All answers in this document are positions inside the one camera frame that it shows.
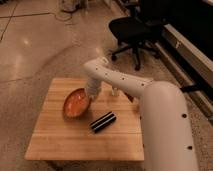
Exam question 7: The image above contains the orange ceramic bowl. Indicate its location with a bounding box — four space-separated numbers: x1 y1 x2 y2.
63 88 91 118

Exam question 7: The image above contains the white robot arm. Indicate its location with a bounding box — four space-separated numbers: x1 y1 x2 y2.
84 57 199 171

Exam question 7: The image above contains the clear plastic bottle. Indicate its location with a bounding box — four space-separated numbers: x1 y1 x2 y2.
111 86 119 96

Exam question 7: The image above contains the dark red chip bag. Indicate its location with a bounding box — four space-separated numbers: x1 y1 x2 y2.
124 93 134 102

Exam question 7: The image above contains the wooden table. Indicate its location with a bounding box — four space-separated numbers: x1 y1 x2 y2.
25 78 144 162

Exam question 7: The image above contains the black office chair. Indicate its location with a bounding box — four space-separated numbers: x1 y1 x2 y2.
108 0 172 71

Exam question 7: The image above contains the long grey bench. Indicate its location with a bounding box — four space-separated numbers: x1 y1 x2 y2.
150 24 213 125

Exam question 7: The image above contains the black floor cable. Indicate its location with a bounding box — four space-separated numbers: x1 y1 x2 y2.
0 0 78 43

